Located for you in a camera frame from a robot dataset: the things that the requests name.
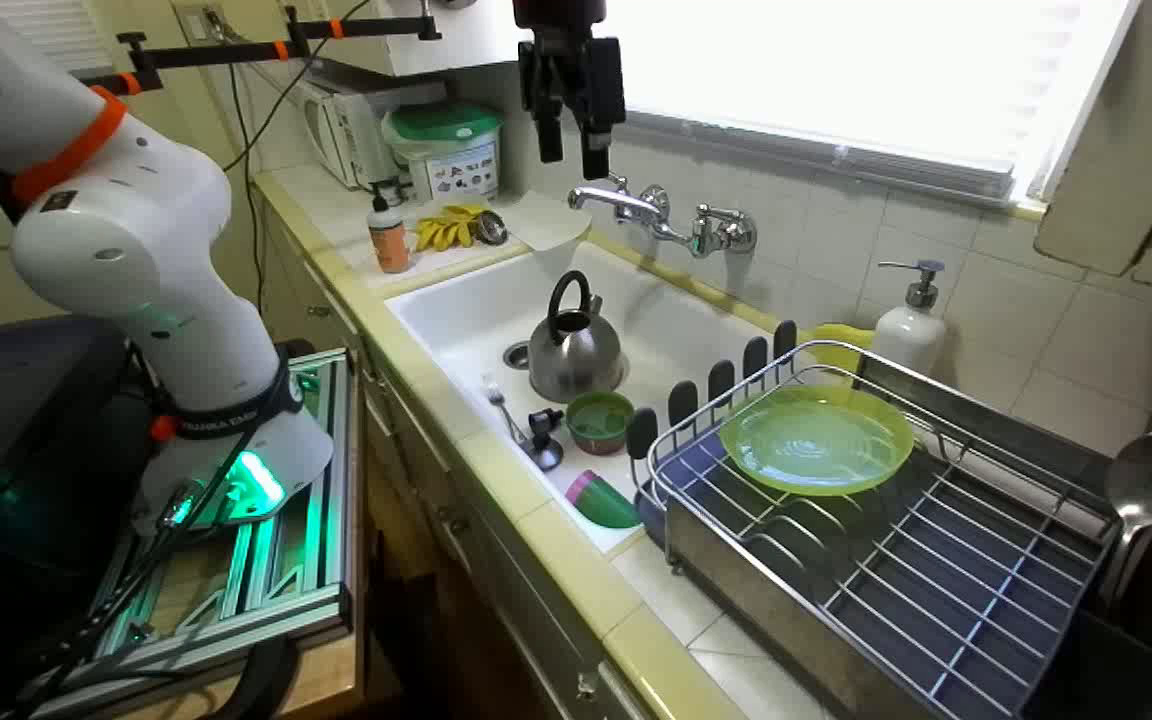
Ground stainless steel kettle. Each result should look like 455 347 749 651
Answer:
530 272 628 402

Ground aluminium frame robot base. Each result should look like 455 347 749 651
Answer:
32 347 356 720

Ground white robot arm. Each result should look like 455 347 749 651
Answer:
0 20 331 527

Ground chrome tap faucet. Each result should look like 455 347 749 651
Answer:
568 178 756 259

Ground white container green lid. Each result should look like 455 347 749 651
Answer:
381 100 502 201

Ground yellow rubber gloves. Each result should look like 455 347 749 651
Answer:
418 202 484 252

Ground orange soap bottle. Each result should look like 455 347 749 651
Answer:
369 193 418 272

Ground white kitchen sink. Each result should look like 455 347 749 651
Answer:
392 244 759 550

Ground sink drain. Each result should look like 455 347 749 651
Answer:
502 343 530 366

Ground small green bowl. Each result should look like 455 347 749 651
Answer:
568 393 634 456

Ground yellow sponge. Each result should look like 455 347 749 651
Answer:
803 323 871 370

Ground dish brush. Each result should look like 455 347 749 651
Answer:
487 387 565 471

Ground green plastic cup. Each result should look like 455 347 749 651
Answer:
565 471 641 527

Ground green plastic plate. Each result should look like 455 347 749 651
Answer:
722 385 916 494

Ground white soap dispenser bottle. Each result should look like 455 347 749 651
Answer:
871 259 949 370

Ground black orange clamp bar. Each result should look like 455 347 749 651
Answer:
95 9 442 96

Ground metal dish drying rack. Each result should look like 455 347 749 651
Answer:
628 327 1118 720

